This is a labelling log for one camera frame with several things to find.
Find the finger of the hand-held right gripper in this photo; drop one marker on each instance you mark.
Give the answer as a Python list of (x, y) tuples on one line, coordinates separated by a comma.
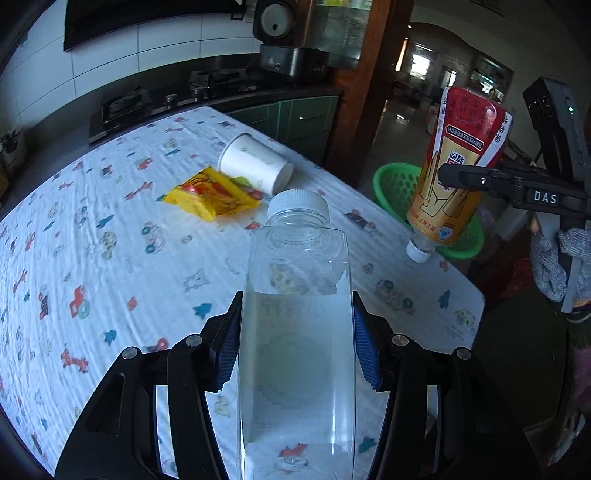
[(480, 177)]

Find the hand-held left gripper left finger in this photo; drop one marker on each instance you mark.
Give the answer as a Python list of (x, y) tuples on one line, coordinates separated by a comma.
[(226, 360)]

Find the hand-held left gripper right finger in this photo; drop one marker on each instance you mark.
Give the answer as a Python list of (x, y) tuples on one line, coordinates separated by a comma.
[(367, 350)]

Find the red yellow tea bottle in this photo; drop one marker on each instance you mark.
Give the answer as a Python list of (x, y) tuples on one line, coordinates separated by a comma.
[(461, 138)]

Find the clear plastic bottle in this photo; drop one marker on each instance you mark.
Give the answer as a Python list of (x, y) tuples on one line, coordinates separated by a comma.
[(295, 323)]

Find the green plastic basket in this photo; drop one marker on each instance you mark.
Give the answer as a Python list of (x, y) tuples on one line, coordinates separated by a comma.
[(392, 184)]

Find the person's right hand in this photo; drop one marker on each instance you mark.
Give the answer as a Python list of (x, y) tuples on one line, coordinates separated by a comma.
[(547, 267)]

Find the wooden glass-door cabinet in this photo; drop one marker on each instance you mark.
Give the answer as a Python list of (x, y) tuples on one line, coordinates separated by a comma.
[(369, 92)]

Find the yellow snack packet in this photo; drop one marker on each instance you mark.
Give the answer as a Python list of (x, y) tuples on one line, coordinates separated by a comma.
[(207, 194)]

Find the green kitchen cabinets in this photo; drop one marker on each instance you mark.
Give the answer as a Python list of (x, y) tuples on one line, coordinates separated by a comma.
[(304, 120)]

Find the printed white tablecloth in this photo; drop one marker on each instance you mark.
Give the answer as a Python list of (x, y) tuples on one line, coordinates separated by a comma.
[(92, 230)]

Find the white paper cup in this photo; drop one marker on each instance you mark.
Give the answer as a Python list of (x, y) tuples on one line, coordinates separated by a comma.
[(254, 159)]

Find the black rice cooker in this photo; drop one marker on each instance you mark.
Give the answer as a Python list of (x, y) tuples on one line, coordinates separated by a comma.
[(291, 60)]

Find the black gas stove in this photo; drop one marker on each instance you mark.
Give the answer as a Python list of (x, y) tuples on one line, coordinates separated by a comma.
[(124, 108)]

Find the black range hood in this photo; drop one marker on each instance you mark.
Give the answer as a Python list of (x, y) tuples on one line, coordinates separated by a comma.
[(138, 23)]

